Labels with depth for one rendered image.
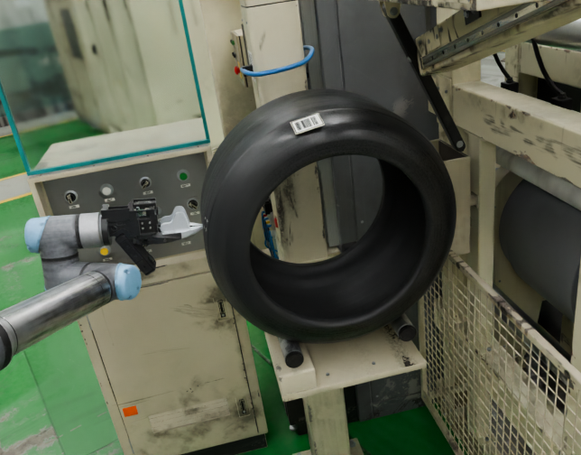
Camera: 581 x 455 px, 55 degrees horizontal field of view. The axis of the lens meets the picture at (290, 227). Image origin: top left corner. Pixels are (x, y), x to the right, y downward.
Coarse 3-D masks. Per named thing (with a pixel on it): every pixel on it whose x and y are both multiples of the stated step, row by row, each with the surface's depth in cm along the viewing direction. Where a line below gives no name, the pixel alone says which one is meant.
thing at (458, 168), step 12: (444, 144) 167; (444, 156) 168; (456, 156) 160; (468, 156) 154; (456, 168) 154; (468, 168) 155; (456, 180) 155; (468, 180) 156; (456, 192) 157; (468, 192) 158; (456, 204) 158; (468, 204) 159; (456, 216) 160; (468, 216) 161; (456, 228) 162; (468, 228) 162; (456, 240) 163; (468, 240) 164; (456, 252) 165; (468, 252) 166
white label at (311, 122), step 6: (318, 114) 112; (300, 120) 112; (306, 120) 111; (312, 120) 111; (318, 120) 111; (294, 126) 111; (300, 126) 110; (306, 126) 110; (312, 126) 110; (318, 126) 110; (300, 132) 109
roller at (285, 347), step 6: (282, 342) 136; (288, 342) 135; (294, 342) 135; (282, 348) 135; (288, 348) 133; (294, 348) 132; (282, 354) 135; (288, 354) 131; (294, 354) 131; (300, 354) 132; (288, 360) 131; (294, 360) 132; (300, 360) 132; (288, 366) 132; (294, 366) 132
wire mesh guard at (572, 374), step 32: (448, 256) 148; (448, 288) 155; (480, 288) 133; (448, 320) 159; (480, 320) 138; (512, 320) 120; (448, 352) 164; (480, 352) 142; (544, 352) 110; (512, 384) 128; (576, 384) 101; (448, 416) 176; (480, 416) 151; (544, 416) 117; (576, 416) 105
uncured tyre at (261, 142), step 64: (256, 128) 117; (320, 128) 111; (384, 128) 114; (256, 192) 113; (384, 192) 151; (448, 192) 123; (256, 256) 149; (384, 256) 154; (256, 320) 127; (320, 320) 129; (384, 320) 132
